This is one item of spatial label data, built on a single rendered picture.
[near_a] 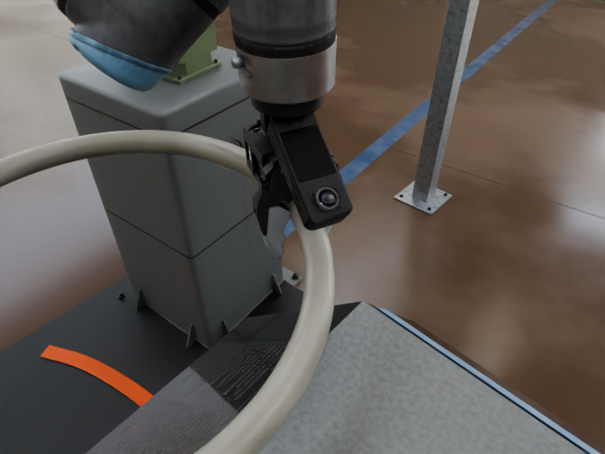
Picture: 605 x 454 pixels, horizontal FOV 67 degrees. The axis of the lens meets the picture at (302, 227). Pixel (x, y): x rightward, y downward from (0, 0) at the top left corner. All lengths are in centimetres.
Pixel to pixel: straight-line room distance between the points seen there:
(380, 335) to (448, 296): 128
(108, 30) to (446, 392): 48
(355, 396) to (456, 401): 10
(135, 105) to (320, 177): 74
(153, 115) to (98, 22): 59
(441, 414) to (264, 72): 36
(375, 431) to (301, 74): 33
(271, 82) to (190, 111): 70
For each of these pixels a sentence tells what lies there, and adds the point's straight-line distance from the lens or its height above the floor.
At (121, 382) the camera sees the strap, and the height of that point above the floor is 2.
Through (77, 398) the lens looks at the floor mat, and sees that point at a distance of 162.
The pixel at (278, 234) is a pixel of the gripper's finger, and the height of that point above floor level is 95.
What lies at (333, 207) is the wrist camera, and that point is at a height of 104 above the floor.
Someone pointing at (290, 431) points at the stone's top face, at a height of 87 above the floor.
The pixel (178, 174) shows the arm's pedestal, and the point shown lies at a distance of 113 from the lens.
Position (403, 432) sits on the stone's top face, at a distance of 48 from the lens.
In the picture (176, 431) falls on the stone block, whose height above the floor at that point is 79.
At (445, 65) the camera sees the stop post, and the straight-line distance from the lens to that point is 193.
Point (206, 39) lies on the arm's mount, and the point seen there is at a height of 93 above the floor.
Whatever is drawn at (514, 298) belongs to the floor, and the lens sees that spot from 189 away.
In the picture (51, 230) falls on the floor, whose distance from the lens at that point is 228.
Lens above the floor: 129
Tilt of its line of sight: 40 degrees down
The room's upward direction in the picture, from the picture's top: straight up
